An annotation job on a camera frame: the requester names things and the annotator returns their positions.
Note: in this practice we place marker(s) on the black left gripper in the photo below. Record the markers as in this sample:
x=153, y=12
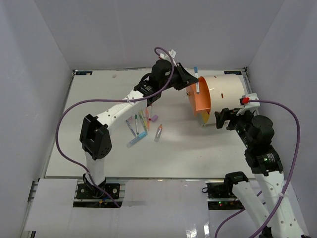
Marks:
x=185, y=77

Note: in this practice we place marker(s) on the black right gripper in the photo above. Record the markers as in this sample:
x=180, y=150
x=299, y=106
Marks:
x=224, y=115

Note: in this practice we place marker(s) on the cream round drawer organizer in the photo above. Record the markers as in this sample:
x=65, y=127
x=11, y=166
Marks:
x=225, y=92

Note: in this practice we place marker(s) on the orange top drawer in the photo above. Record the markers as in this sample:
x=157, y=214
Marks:
x=200, y=102

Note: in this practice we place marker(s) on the green cap white pen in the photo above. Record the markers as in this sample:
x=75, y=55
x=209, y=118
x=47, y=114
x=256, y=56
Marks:
x=136, y=124

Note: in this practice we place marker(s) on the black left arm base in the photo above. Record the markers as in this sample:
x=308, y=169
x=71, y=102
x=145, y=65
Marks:
x=84, y=192

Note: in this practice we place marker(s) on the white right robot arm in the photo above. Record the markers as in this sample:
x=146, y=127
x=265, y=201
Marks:
x=273, y=217

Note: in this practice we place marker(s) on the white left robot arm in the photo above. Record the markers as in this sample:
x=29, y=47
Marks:
x=96, y=130

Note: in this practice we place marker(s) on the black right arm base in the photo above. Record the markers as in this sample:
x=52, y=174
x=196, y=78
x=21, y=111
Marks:
x=219, y=197

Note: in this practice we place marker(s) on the purple eraser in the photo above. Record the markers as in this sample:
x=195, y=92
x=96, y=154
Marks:
x=154, y=118

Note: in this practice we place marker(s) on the orange highlighter pen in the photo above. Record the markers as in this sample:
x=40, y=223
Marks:
x=148, y=116

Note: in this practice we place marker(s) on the yellow highlighter pen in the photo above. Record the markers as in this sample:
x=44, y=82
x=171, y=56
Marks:
x=143, y=121

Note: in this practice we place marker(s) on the orange tip clear highlighter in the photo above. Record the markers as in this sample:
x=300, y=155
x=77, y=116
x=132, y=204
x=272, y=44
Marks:
x=158, y=133

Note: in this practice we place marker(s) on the blue cap clear highlighter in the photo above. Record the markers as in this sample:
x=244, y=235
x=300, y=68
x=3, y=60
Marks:
x=136, y=139

